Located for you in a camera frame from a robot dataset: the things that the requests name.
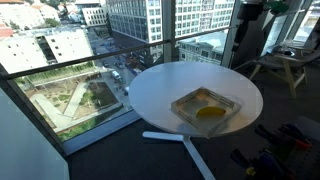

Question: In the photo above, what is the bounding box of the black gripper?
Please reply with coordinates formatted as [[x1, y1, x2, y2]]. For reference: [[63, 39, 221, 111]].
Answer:
[[232, 2, 265, 53]]

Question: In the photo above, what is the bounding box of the yellow banana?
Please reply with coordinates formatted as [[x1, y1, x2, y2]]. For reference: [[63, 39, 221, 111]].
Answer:
[[195, 105, 227, 118]]

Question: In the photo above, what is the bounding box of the clear square glass tray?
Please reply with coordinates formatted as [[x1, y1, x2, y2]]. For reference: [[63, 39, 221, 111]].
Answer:
[[170, 86, 242, 138]]

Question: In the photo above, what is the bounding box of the dark window mullion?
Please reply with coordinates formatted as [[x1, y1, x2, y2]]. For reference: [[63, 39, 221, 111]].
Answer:
[[161, 0, 177, 64]]

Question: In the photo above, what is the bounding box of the round white table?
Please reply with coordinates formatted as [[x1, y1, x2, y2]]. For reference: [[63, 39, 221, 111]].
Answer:
[[128, 60, 264, 180]]

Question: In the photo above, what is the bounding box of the black tool board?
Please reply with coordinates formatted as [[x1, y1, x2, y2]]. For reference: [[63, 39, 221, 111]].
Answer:
[[281, 115, 320, 180]]

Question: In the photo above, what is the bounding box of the orange handled black clamp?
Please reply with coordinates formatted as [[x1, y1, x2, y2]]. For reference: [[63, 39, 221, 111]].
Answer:
[[254, 123, 313, 150]]

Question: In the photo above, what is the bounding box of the blue handled black clamp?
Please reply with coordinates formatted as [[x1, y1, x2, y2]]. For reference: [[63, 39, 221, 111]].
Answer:
[[229, 148, 294, 180]]

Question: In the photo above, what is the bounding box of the dark horizontal window rail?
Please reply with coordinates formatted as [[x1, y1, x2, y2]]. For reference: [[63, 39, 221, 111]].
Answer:
[[0, 24, 238, 81]]

